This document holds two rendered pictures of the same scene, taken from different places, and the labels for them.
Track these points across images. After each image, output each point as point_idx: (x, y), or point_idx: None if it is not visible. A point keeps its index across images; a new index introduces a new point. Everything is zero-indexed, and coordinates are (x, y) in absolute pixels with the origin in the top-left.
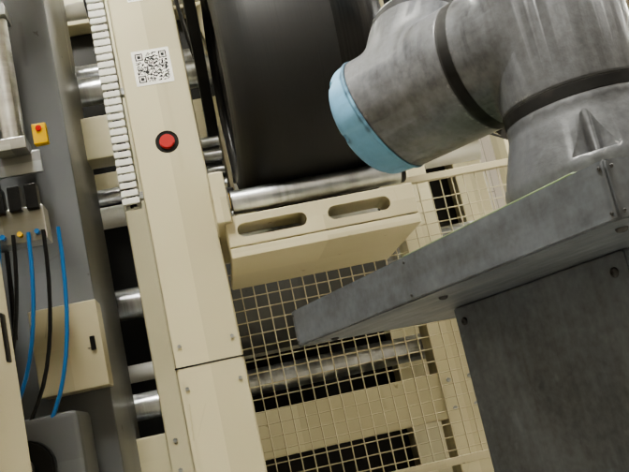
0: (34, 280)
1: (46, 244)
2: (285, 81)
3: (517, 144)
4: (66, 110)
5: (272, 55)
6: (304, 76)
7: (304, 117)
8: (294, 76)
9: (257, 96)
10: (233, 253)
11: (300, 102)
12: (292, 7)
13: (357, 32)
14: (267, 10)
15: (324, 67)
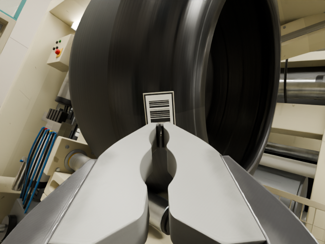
0: (42, 152)
1: (50, 140)
2: (75, 80)
3: None
4: None
5: (74, 53)
6: (84, 77)
7: (87, 118)
8: (80, 76)
9: (69, 89)
10: (41, 196)
11: (83, 103)
12: (99, 5)
13: (127, 30)
14: (87, 11)
15: (96, 71)
